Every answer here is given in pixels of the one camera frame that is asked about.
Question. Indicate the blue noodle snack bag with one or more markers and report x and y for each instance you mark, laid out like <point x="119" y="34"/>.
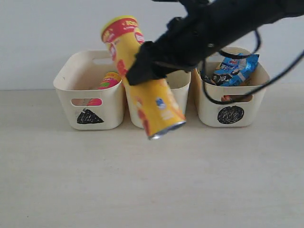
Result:
<point x="233" y="72"/>

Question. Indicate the pink Lays chips can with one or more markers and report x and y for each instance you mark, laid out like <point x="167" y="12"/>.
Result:
<point x="110" y="79"/>

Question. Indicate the cream bin with triangle mark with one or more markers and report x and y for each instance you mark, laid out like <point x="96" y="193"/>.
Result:
<point x="86" y="107"/>

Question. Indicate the black orange snack bag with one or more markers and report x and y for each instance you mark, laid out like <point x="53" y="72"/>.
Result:
<point x="207" y="79"/>

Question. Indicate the cream bin with square mark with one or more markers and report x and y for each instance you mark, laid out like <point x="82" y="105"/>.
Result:
<point x="178" y="81"/>

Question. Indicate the yellow Lays chips can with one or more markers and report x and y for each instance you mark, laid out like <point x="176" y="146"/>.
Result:
<point x="152" y="102"/>

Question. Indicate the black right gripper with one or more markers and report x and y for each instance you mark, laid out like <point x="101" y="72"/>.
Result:
<point x="185" y="43"/>

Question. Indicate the cream bin with circle mark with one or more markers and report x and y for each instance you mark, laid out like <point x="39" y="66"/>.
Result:
<point x="224" y="106"/>

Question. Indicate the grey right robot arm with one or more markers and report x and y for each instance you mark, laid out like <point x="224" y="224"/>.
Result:
<point x="244" y="16"/>

